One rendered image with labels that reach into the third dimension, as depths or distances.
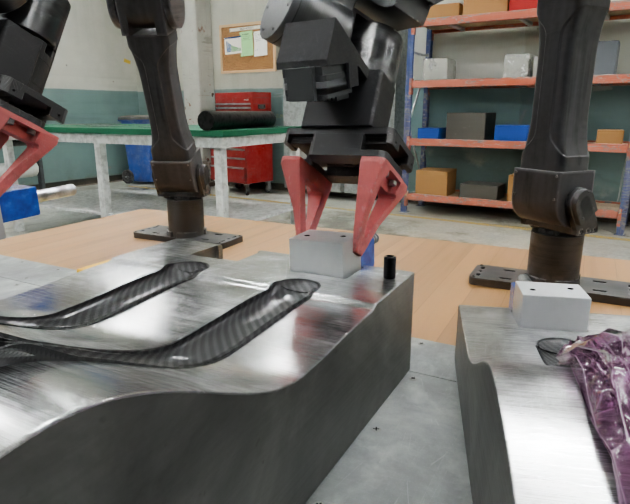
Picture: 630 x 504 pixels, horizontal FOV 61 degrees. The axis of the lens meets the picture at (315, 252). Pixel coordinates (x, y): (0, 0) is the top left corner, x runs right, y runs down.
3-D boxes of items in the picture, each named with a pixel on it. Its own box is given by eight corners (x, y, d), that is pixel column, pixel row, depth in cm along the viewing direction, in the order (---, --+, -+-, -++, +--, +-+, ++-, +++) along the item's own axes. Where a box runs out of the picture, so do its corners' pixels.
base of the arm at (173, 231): (218, 202, 87) (243, 196, 93) (127, 193, 95) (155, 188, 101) (221, 249, 89) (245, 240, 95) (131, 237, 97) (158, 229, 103)
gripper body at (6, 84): (-1, 94, 44) (27, 13, 45) (-71, 94, 48) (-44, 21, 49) (65, 130, 49) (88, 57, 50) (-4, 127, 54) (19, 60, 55)
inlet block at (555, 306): (495, 302, 55) (499, 252, 54) (546, 305, 55) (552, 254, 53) (516, 358, 43) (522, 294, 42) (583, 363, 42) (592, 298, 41)
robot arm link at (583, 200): (577, 189, 61) (608, 186, 63) (515, 180, 68) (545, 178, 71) (570, 243, 62) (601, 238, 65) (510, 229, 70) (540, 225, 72)
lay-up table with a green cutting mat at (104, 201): (107, 211, 562) (97, 110, 536) (307, 235, 453) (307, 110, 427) (3, 232, 466) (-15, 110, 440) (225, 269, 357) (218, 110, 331)
